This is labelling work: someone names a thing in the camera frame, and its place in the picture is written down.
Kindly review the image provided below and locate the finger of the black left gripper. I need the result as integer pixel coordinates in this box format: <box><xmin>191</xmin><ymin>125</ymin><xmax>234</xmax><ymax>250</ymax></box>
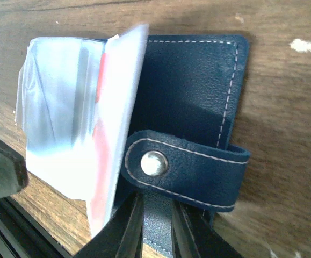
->
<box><xmin>0</xmin><ymin>139</ymin><xmax>29</xmax><ymax>198</ymax></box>

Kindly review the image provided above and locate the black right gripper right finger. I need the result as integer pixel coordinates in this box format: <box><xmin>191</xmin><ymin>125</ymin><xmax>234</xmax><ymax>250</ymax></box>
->
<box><xmin>171</xmin><ymin>201</ymin><xmax>242</xmax><ymax>258</ymax></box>

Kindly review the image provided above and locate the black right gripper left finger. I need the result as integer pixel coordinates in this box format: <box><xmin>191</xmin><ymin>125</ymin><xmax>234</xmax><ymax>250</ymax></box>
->
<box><xmin>74</xmin><ymin>192</ymin><xmax>144</xmax><ymax>257</ymax></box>

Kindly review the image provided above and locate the blue leather card holder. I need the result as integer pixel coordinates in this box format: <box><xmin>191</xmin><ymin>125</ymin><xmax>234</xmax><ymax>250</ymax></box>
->
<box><xmin>14</xmin><ymin>23</ymin><xmax>251</xmax><ymax>255</ymax></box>

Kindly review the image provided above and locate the black front frame rail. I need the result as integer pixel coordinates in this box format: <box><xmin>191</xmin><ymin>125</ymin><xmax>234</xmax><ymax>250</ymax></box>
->
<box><xmin>0</xmin><ymin>197</ymin><xmax>72</xmax><ymax>257</ymax></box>

